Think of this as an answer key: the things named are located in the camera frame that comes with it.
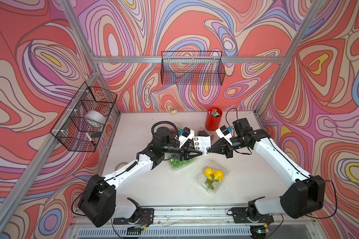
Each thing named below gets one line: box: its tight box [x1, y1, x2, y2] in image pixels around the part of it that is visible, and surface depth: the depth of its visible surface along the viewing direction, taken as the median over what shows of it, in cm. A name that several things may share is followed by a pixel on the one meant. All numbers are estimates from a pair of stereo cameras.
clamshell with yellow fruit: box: [194, 158, 229, 195], surface depth 85 cm
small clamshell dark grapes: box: [194, 128, 210, 137], surface depth 102 cm
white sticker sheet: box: [193, 135, 211, 156], surface depth 65 cm
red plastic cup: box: [204, 106, 223, 132], surface depth 106 cm
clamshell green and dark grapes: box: [168, 156, 197, 172], surface depth 90 cm
